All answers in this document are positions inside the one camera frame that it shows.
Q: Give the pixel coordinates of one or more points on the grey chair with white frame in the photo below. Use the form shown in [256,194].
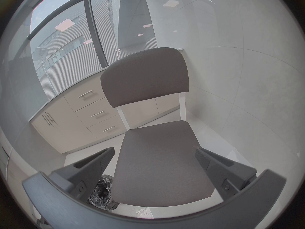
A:
[154,156]

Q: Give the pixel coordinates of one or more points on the window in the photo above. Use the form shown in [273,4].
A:
[66,46]

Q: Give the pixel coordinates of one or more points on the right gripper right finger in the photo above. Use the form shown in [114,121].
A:
[226,173]

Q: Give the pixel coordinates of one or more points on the black plastic bag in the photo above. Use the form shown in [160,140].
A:
[100,195]

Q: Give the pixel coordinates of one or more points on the beige chest of drawers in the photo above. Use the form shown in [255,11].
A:
[71,127]

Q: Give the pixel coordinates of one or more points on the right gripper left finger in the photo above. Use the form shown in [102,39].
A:
[88,170]

